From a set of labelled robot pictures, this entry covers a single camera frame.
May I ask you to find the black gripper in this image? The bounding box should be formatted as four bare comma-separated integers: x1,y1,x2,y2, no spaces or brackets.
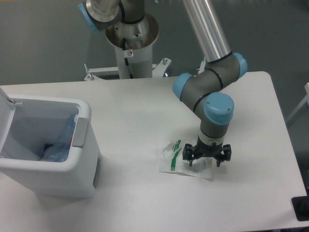
183,137,231,167

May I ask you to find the clear plastic bottle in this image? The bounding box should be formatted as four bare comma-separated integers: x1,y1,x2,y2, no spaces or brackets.
40,114,78,162

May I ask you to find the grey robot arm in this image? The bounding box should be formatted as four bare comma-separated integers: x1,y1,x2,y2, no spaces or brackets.
78,0,248,164

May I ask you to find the trash inside bin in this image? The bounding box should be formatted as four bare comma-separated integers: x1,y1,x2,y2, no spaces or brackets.
42,144,54,159

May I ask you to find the white trash can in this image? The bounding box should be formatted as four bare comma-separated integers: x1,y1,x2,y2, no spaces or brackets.
0,91,100,198

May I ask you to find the clear plastic wrapper green print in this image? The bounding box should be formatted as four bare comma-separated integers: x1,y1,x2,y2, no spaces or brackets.
158,139,212,181

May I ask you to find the black device at table edge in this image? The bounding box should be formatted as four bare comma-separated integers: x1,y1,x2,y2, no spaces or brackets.
292,196,309,221

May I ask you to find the white pedestal base frame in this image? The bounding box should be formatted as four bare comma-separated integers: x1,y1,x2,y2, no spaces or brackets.
84,58,171,81

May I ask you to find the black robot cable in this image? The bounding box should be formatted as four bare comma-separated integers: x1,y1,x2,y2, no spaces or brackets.
122,37,134,79

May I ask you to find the white frame at right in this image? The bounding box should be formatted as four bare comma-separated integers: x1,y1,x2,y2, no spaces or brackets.
286,83,309,128

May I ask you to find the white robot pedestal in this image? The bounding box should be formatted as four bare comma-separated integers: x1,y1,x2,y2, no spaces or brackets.
105,13,159,79

